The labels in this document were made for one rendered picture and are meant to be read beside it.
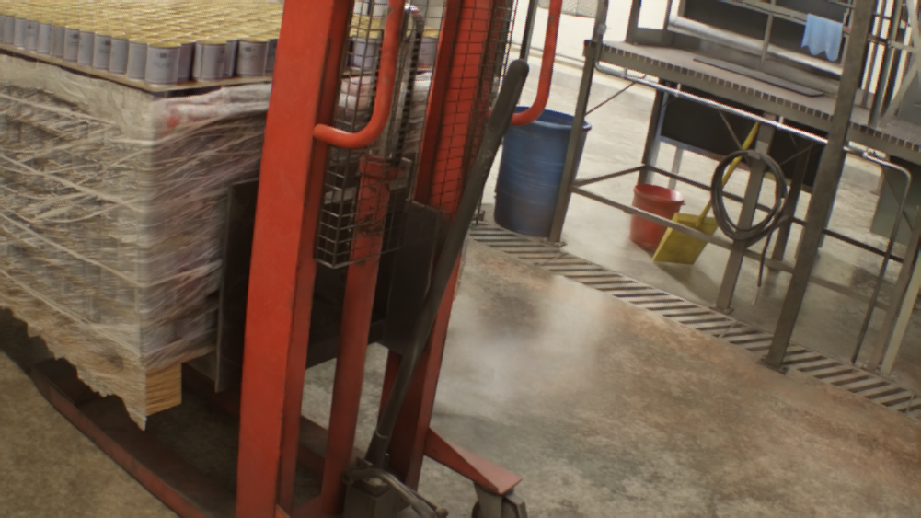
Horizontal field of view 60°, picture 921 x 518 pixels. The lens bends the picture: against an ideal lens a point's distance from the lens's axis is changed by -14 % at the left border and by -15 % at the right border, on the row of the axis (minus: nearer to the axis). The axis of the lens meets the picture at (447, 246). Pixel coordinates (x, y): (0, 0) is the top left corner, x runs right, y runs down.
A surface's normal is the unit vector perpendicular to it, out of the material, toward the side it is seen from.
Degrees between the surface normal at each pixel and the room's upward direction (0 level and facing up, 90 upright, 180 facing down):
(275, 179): 90
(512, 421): 0
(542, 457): 0
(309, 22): 90
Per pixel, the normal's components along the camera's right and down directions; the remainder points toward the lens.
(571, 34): -0.59, 0.18
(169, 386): 0.80, 0.29
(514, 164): -0.78, 0.13
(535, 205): -0.02, 0.37
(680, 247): 0.07, 0.78
